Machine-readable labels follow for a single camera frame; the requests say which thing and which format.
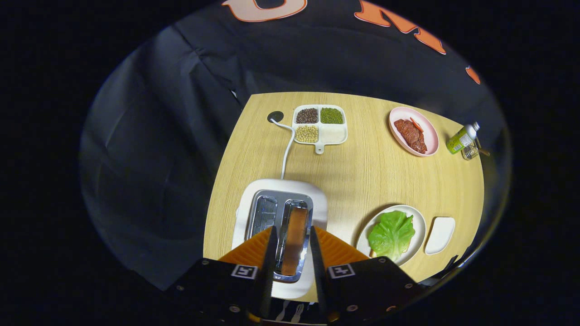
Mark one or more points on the white divided dish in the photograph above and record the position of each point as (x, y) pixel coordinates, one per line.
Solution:
(333, 134)

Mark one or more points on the round white plate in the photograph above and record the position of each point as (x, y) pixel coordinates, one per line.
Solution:
(419, 226)

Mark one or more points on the small white rectangular dish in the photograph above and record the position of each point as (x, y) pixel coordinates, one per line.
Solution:
(439, 235)

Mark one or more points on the brown meat slices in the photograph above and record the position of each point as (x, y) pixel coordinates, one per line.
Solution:
(410, 133)

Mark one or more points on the red sausage slice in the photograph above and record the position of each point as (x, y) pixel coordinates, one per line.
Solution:
(416, 124)

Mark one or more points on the green mung beans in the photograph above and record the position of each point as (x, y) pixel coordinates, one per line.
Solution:
(331, 115)

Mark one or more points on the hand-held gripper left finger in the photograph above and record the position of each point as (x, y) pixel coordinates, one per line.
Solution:
(226, 290)

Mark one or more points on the yellow soybeans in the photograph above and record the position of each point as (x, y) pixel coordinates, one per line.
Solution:
(306, 134)

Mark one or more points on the green lettuce leaf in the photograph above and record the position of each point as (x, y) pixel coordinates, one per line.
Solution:
(392, 233)

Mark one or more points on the silver bottle with green label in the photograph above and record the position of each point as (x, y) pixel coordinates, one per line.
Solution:
(460, 140)

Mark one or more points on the white toaster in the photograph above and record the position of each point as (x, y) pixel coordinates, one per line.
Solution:
(281, 185)

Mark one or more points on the wooden utensils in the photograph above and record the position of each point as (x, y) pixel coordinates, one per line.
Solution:
(484, 151)

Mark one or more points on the pink plate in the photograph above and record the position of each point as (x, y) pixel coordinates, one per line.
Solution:
(430, 136)

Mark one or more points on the toasted bread slice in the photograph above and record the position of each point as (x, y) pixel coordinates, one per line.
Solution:
(294, 240)

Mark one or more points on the dark red beans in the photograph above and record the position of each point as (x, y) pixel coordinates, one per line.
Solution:
(306, 115)

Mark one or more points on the dark printed cloth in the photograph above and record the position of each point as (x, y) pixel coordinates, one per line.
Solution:
(290, 312)

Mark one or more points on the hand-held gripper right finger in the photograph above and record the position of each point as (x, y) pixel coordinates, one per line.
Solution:
(362, 290)

